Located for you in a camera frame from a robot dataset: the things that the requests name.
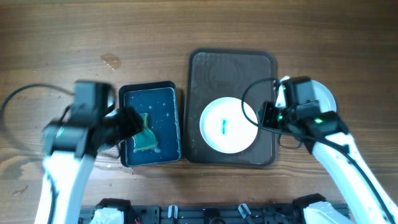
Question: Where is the green yellow sponge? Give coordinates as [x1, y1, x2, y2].
[133, 113, 158, 152]

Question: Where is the white plate top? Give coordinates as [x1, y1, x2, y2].
[199, 97, 258, 154]

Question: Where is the white plate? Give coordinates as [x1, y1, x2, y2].
[312, 80, 337, 113]
[199, 97, 258, 154]

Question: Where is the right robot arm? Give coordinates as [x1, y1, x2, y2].
[257, 100, 397, 223]

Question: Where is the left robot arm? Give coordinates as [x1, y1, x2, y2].
[35, 108, 144, 223]

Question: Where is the black water basin tray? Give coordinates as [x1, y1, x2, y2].
[119, 81, 182, 167]

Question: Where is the brown plastic serving tray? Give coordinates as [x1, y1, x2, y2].
[182, 49, 278, 169]

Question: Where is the right black cable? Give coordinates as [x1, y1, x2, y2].
[241, 77, 396, 224]

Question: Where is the black cable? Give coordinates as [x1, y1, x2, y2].
[0, 83, 75, 150]
[241, 77, 396, 224]

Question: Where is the left black cable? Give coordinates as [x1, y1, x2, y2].
[0, 83, 75, 150]

